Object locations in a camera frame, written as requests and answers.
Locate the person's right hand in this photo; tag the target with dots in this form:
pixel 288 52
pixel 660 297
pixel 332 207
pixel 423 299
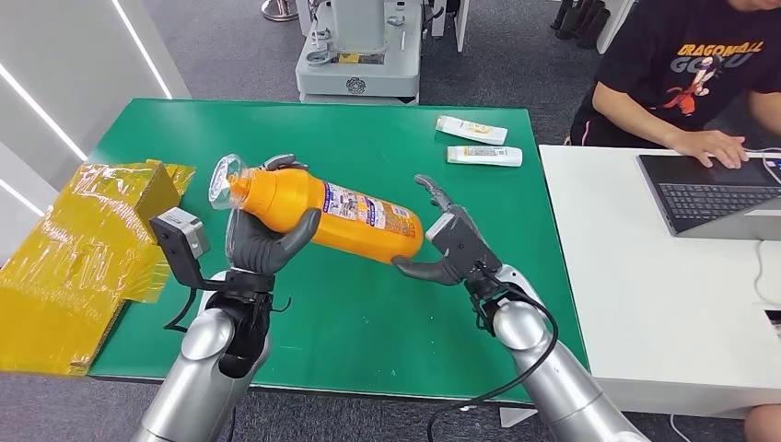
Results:
pixel 711 147

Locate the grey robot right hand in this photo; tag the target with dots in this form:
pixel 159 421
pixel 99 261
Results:
pixel 427 273

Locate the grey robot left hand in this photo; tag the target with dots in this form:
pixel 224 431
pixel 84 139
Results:
pixel 262 250

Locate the orange plastic bottle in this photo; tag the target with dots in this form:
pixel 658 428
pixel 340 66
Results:
pixel 305 207

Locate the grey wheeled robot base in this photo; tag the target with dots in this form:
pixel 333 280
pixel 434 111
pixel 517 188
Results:
pixel 359 73

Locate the person's right forearm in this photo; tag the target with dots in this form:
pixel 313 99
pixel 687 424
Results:
pixel 634 119

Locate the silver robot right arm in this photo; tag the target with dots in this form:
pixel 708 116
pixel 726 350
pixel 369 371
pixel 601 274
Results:
pixel 561 384

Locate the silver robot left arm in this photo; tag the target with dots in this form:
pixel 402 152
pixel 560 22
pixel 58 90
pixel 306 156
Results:
pixel 201 378

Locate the person's left forearm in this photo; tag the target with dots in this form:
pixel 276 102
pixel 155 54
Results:
pixel 767 113

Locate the dark grey laptop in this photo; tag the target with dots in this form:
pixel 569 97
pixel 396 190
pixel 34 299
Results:
pixel 708 195

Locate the green table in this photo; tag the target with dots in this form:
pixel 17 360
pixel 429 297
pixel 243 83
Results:
pixel 366 323

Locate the person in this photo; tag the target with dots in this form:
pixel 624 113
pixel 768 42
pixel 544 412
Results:
pixel 659 67

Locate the white tube grey print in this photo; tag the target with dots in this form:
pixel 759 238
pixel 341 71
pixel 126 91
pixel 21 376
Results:
pixel 485 156

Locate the white desk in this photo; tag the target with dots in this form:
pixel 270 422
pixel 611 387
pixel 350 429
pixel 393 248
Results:
pixel 641 274

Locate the white tube yellow print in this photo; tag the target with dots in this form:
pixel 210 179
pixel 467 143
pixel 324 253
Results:
pixel 470 129

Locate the white cabinet panel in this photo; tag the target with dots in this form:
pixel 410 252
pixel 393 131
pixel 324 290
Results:
pixel 616 24

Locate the white table foot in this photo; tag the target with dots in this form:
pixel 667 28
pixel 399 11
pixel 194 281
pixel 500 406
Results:
pixel 515 416

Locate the black chair legs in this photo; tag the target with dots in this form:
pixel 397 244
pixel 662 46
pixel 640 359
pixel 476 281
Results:
pixel 576 21

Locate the dark flat item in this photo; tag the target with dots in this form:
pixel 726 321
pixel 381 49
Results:
pixel 775 323

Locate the yellow taped cardboard box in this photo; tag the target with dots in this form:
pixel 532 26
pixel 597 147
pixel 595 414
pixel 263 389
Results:
pixel 73 274

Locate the chrome round stand base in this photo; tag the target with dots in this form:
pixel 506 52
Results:
pixel 279 10

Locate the white furniture panel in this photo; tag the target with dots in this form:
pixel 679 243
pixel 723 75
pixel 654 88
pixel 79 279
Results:
pixel 459 24

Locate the person's bare knee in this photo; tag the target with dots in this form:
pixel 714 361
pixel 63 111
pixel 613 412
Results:
pixel 766 426

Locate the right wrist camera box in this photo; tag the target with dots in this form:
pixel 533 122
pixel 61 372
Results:
pixel 470 244

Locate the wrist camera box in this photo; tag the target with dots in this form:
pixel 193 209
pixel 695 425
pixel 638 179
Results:
pixel 470 244
pixel 180 238

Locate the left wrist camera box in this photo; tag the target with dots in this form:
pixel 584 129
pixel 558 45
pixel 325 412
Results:
pixel 180 238

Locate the white wall light strip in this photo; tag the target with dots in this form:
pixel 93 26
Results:
pixel 43 110
pixel 141 52
pixel 21 196

